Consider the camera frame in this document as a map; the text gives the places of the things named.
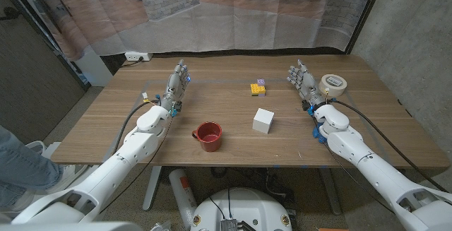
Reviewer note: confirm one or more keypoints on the white sneaker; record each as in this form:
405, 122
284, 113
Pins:
67, 175

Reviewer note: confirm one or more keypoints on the beige masking tape roll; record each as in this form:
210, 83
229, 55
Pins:
335, 84

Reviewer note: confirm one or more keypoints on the black backdrop stand pole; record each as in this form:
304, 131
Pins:
53, 45
365, 15

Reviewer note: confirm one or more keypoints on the white cube block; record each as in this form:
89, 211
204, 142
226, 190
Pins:
263, 121

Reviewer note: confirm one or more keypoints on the white power strip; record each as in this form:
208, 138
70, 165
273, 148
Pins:
136, 56

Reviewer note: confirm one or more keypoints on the white cylinder with orange label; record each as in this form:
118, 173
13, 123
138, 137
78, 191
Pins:
182, 195

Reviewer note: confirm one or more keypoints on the grey table leg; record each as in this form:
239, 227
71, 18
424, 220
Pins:
331, 192
152, 188

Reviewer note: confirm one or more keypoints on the white robot torso edge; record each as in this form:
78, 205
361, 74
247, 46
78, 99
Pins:
70, 226

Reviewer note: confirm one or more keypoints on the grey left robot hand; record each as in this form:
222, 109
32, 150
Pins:
174, 88

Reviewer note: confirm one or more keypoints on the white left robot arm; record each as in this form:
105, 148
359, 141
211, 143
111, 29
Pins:
116, 164

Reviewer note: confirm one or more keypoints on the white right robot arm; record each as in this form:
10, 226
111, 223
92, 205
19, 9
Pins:
370, 167

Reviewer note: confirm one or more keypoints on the person's leg in jeans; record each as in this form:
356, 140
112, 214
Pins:
24, 167

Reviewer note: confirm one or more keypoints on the white panel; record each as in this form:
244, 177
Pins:
93, 68

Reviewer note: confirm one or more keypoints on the purple toy brick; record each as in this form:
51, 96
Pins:
261, 81

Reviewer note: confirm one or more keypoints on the red ceramic mug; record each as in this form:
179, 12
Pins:
210, 137

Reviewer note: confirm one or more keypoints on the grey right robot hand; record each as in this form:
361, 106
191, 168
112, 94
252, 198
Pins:
307, 84

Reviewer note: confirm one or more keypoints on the printed room backdrop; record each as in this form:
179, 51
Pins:
212, 15

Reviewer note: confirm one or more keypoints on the yellow toy brick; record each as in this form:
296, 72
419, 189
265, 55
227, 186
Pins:
257, 89

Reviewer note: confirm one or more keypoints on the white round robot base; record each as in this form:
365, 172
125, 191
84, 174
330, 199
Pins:
247, 210

